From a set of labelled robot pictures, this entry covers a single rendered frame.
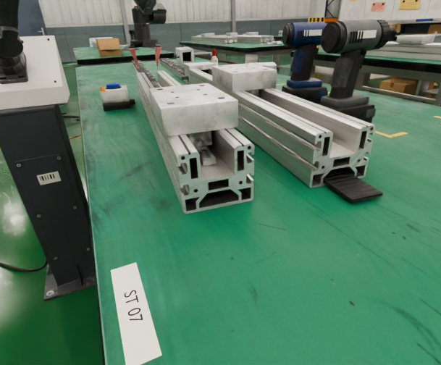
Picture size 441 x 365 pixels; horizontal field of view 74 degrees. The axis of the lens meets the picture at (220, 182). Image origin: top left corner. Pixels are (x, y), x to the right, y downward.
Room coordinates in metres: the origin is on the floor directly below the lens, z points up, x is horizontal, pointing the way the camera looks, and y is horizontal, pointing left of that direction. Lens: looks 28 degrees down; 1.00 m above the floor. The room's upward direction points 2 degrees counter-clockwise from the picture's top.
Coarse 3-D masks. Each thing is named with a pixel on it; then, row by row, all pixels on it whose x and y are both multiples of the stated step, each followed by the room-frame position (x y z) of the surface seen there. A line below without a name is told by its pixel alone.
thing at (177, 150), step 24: (144, 96) 0.80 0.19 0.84; (168, 144) 0.40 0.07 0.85; (192, 144) 0.36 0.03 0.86; (216, 144) 0.42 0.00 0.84; (240, 144) 0.35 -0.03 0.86; (168, 168) 0.44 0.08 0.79; (192, 168) 0.36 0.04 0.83; (216, 168) 0.37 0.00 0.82; (240, 168) 0.35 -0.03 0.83; (192, 192) 0.33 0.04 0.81; (216, 192) 0.37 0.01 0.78; (240, 192) 0.35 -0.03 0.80
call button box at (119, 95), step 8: (112, 88) 0.93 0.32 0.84; (120, 88) 0.93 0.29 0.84; (104, 96) 0.91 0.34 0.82; (112, 96) 0.91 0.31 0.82; (120, 96) 0.92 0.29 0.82; (128, 96) 0.93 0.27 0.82; (104, 104) 0.91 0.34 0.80; (112, 104) 0.91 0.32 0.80; (120, 104) 0.92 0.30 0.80; (128, 104) 0.92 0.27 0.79
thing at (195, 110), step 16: (160, 96) 0.47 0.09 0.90; (176, 96) 0.46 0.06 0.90; (192, 96) 0.46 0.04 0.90; (208, 96) 0.45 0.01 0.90; (224, 96) 0.45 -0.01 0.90; (160, 112) 0.40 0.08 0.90; (176, 112) 0.39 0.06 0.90; (192, 112) 0.40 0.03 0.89; (208, 112) 0.41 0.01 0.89; (224, 112) 0.41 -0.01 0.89; (176, 128) 0.39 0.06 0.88; (192, 128) 0.40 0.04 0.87; (208, 128) 0.41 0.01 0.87; (224, 128) 0.41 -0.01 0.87; (208, 144) 0.42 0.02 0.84
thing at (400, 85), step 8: (392, 24) 4.86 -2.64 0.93; (96, 40) 3.05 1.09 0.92; (104, 40) 3.07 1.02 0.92; (112, 40) 3.09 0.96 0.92; (104, 48) 3.03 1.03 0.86; (112, 48) 3.06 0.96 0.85; (384, 80) 4.25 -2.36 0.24; (392, 80) 4.09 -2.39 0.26; (400, 80) 4.02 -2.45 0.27; (408, 80) 3.96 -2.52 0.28; (416, 80) 3.92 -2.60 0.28; (384, 88) 4.17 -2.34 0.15; (392, 88) 4.04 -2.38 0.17; (400, 88) 3.94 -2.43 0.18; (408, 88) 3.92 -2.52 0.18; (432, 88) 4.09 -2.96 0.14; (392, 96) 4.02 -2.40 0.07
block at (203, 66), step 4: (188, 64) 1.17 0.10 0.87; (192, 64) 1.17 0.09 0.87; (196, 64) 1.16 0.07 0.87; (200, 64) 1.16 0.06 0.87; (204, 64) 1.16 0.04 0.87; (208, 64) 1.16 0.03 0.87; (212, 64) 1.17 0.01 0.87; (188, 68) 1.15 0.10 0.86; (192, 68) 1.15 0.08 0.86; (196, 68) 1.15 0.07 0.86; (200, 68) 1.16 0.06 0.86; (204, 68) 1.16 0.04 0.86; (208, 68) 1.16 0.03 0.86; (188, 72) 1.16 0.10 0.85; (208, 72) 1.18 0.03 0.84; (188, 76) 1.17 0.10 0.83; (188, 80) 1.18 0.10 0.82; (188, 84) 1.18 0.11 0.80
